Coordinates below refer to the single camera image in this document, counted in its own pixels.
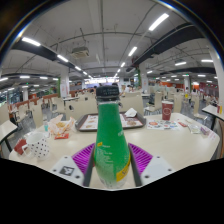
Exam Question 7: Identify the white paper napkin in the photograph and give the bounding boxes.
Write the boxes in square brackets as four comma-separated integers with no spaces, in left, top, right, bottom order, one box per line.
[123,107,138,118]

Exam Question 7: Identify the red sauce packet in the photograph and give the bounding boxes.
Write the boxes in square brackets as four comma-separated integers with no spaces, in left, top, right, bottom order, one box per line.
[54,132,70,140]

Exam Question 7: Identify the red paper cup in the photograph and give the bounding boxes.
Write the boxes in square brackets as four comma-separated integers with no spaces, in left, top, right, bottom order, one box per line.
[161,100,174,122]

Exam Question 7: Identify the red tissue packet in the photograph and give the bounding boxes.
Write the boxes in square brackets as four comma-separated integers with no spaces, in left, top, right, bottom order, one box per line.
[13,138,28,156]

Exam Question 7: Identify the clear plastic bag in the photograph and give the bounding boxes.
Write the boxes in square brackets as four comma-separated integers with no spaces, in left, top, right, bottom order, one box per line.
[187,123,203,135]

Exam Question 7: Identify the small teal bottle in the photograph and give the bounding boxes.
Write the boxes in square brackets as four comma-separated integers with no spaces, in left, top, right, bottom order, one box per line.
[42,119,50,134]

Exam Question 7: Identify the printed paper tray liner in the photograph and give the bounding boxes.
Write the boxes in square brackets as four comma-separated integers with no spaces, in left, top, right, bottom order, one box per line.
[79,114,143,130]

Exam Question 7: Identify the dark brown food tray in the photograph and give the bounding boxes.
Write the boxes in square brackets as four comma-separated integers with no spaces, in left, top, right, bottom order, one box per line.
[74,111,147,132]

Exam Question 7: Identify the white polka-dot mug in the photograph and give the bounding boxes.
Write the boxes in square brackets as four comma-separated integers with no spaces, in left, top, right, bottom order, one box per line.
[20,130,51,159]

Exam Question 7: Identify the ceiling air conditioner unit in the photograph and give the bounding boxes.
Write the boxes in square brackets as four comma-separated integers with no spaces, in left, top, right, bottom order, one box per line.
[70,45,91,60]

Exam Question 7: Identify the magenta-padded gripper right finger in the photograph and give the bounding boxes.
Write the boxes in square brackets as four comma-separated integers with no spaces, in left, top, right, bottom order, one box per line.
[128,142,176,188]

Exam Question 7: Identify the crumpled food wrapper paper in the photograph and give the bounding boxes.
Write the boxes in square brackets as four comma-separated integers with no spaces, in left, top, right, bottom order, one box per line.
[47,114,77,137]

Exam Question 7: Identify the colourful printed leaflet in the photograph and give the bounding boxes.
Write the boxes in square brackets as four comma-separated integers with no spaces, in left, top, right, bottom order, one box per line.
[146,119,183,131]

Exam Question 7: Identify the ceiling lights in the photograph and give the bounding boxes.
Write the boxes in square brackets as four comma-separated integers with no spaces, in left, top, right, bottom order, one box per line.
[0,12,216,88]

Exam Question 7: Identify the white side table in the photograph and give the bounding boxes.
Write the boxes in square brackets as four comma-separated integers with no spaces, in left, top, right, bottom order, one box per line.
[201,104,224,131]
[0,119,18,158]

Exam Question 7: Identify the green drink bottle black cap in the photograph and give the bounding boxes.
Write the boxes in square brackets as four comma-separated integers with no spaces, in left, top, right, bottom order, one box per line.
[93,85,132,190]

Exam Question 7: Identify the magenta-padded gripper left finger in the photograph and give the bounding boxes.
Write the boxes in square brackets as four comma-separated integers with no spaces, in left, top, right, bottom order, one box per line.
[49,142,97,188]

